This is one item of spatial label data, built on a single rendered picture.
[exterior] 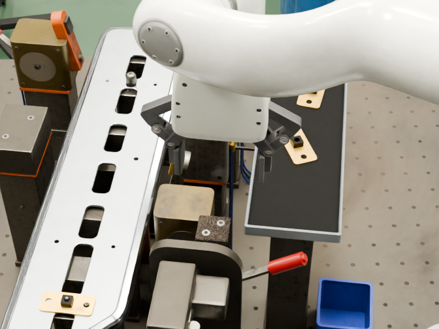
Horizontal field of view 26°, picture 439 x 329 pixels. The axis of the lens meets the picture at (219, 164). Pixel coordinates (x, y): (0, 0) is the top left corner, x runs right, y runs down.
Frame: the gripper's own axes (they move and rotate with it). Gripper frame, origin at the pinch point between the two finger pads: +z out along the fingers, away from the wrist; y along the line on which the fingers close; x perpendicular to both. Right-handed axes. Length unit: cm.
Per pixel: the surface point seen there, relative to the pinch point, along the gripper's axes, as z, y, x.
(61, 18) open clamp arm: 34, 39, -69
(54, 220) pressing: 45, 31, -28
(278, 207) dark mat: 28.7, -6.2, -20.3
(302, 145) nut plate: 28.2, -8.9, -33.3
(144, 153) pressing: 45, 19, -45
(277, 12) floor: 145, 5, -227
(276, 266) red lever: 31.2, -6.6, -11.3
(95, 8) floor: 145, 75, -221
